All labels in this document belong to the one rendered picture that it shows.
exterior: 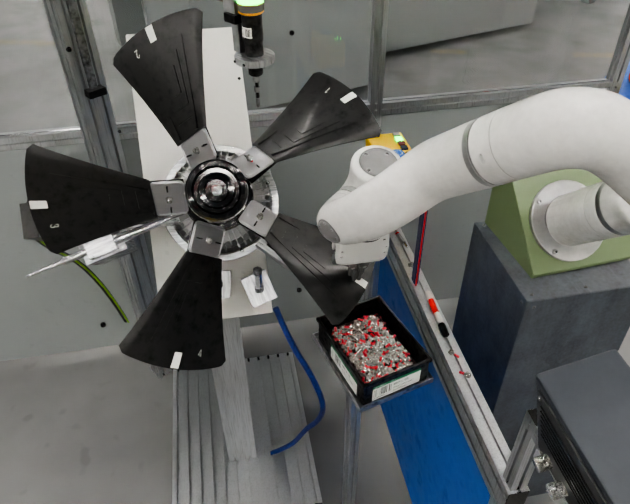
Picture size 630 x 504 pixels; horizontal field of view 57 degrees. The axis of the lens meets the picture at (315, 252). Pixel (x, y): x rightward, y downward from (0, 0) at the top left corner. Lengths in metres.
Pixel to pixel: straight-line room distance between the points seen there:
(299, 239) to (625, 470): 0.70
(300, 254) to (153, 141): 0.49
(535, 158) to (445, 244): 1.71
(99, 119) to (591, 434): 1.43
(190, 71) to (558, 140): 0.74
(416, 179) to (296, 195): 1.27
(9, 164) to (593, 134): 1.71
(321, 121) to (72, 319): 1.50
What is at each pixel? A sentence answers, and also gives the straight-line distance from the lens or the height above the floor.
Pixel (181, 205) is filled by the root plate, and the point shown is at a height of 1.16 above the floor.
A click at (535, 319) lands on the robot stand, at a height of 0.87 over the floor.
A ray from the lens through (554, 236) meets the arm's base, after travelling 1.43.
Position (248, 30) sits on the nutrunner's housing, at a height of 1.50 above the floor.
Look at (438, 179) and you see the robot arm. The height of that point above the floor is 1.41.
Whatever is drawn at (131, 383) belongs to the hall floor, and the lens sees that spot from 2.43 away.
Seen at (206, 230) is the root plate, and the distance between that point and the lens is 1.17.
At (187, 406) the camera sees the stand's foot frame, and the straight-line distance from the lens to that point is 2.21.
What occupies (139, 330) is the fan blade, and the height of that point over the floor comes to 1.03.
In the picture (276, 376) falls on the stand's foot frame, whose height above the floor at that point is 0.08.
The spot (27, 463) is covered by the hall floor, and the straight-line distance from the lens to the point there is 2.36.
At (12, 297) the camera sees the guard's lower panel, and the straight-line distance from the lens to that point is 2.38.
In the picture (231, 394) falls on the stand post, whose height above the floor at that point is 0.43.
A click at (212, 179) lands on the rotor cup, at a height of 1.24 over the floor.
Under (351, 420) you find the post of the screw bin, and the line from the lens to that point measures 1.59.
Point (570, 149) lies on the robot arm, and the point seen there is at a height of 1.52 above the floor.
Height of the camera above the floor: 1.83
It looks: 40 degrees down
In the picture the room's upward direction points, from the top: 1 degrees counter-clockwise
